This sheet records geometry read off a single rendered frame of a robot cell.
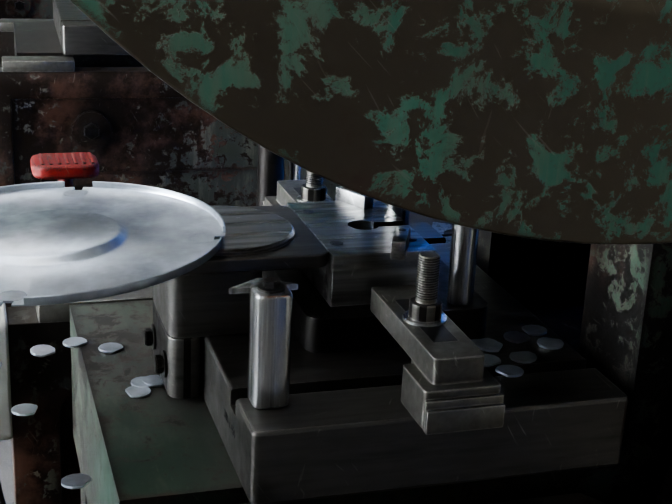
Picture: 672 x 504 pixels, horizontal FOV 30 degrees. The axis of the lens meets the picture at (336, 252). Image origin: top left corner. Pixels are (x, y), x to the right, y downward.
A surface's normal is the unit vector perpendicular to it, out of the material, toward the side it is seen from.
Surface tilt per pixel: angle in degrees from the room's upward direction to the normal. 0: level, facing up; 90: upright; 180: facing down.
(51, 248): 2
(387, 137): 90
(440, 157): 90
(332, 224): 0
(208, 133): 90
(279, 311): 90
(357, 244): 0
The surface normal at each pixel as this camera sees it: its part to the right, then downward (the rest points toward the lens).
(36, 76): 0.25, 0.32
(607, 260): -0.96, 0.05
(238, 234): 0.04, -0.94
